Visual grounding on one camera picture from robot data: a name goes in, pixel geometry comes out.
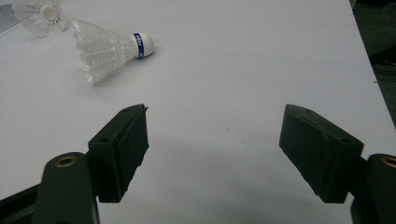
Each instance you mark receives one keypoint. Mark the white table cover board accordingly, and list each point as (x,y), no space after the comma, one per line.
(218,77)

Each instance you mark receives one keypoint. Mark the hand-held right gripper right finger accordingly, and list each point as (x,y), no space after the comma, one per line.
(317,149)

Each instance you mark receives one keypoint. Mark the white feather shuttlecock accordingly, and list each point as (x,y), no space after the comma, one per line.
(106,49)
(48,12)

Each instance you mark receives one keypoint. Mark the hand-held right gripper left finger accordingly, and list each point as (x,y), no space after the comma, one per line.
(120,155)

